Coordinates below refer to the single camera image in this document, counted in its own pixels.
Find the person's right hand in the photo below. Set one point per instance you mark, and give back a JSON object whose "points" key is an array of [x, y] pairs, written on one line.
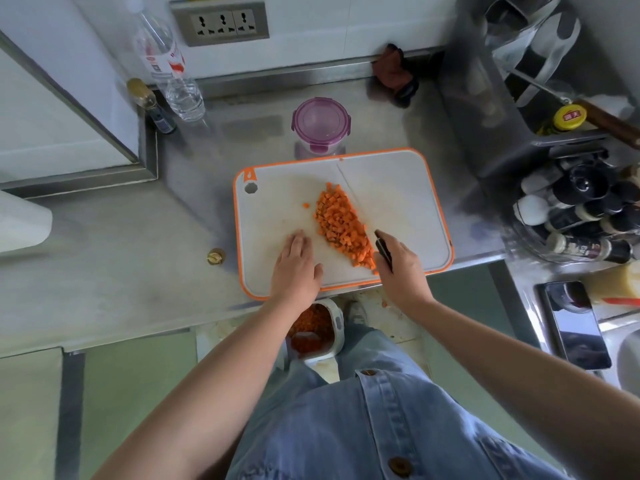
{"points": [[405, 279]]}

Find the person's left hand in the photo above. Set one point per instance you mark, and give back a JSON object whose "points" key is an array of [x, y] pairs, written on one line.
{"points": [[295, 274]]}

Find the pile of diced carrot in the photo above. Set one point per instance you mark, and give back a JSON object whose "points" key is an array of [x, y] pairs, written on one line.
{"points": [[342, 224]]}

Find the brown carrot top stub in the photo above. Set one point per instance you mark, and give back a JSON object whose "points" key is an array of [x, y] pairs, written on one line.
{"points": [[216, 257]]}

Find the purple lidded container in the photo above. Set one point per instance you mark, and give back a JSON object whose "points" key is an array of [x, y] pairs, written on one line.
{"points": [[321, 122]]}

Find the person's left forearm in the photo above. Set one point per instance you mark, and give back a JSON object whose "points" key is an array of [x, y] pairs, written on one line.
{"points": [[200, 399]]}

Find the person's right forearm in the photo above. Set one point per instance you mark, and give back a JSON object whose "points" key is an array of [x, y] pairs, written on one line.
{"points": [[530, 379]]}

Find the grey right shoe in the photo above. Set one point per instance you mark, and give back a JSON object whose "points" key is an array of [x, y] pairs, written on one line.
{"points": [[356, 314]]}

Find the white waste bin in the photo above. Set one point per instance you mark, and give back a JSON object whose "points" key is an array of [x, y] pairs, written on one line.
{"points": [[340, 329]]}

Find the white orange-rimmed cutting board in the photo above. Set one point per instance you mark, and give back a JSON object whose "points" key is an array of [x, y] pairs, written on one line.
{"points": [[400, 204]]}

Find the blue denim trousers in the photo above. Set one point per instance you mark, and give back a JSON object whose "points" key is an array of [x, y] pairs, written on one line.
{"points": [[370, 349]]}

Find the pale green cabinet front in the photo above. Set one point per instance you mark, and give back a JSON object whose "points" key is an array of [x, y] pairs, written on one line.
{"points": [[135, 394], [470, 344]]}

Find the clear round basin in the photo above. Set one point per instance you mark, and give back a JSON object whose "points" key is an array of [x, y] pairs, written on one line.
{"points": [[520, 244]]}

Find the blue denim shirt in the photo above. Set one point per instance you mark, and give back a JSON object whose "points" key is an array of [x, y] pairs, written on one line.
{"points": [[400, 424]]}

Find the black rectangular device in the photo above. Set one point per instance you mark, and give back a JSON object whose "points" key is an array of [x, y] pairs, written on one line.
{"points": [[580, 334]]}

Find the group of seasoning bottles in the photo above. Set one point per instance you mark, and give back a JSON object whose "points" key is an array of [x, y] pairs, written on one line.
{"points": [[580, 187]]}

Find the small gold-capped bottle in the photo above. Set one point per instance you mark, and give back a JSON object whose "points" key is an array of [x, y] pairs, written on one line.
{"points": [[162, 119]]}

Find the clear plastic water bottle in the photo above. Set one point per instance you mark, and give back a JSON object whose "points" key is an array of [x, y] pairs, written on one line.
{"points": [[185, 102]]}

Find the dark red cloth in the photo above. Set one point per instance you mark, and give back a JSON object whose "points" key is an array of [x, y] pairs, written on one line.
{"points": [[392, 72]]}

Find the yellow-capped sauce bottle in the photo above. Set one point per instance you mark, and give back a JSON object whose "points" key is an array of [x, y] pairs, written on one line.
{"points": [[570, 117]]}

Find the white and black bag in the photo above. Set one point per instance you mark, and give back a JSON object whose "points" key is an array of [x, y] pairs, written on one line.
{"points": [[545, 49]]}

